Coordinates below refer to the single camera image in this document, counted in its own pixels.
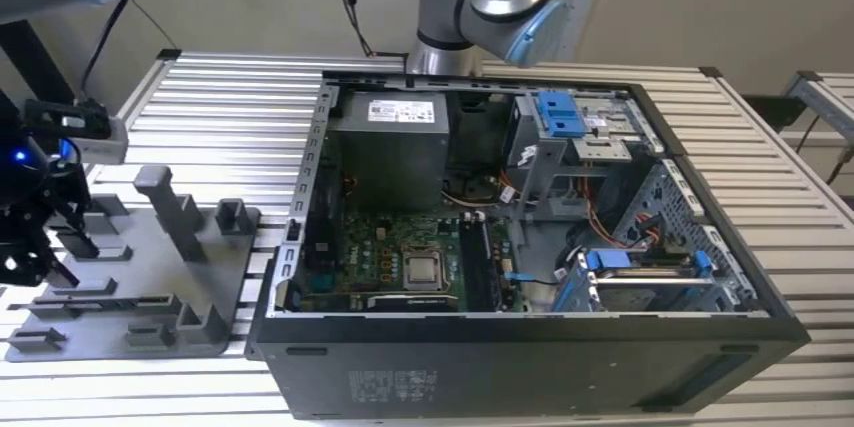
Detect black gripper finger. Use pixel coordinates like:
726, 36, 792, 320
39, 194, 103, 261
0, 214, 80, 289

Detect black RAM stick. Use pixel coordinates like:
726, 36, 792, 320
458, 215, 500, 311
31, 295, 179, 309

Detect grey plastic parts rack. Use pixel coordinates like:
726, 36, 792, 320
4, 164, 279, 364

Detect green motherboard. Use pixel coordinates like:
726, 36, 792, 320
292, 214, 530, 313

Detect grey power supply unit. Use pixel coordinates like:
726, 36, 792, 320
329, 91, 450, 213

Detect silver CPU in socket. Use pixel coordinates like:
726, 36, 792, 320
397, 246, 450, 291

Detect black graphics card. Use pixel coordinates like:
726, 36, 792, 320
364, 293, 463, 312

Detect black open PC case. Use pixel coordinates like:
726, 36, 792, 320
243, 69, 812, 421

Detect blue disk carrier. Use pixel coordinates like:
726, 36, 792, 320
536, 90, 586, 139

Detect grey metal drive cage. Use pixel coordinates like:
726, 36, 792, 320
504, 90, 663, 222

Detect disk bay with blue rails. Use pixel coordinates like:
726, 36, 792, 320
552, 246, 739, 314

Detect neighbouring metal slat table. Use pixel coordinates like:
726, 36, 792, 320
779, 70, 854, 148

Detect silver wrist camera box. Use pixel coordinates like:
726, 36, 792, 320
64, 114, 128, 166

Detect black upright post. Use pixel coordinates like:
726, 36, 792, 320
0, 19, 79, 108

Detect thin wire on wall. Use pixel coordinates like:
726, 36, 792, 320
129, 0, 181, 52

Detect thin black hanging cable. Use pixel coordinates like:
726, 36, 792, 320
324, 0, 409, 58

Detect orange wire bundle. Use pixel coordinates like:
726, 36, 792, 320
578, 161, 662, 249

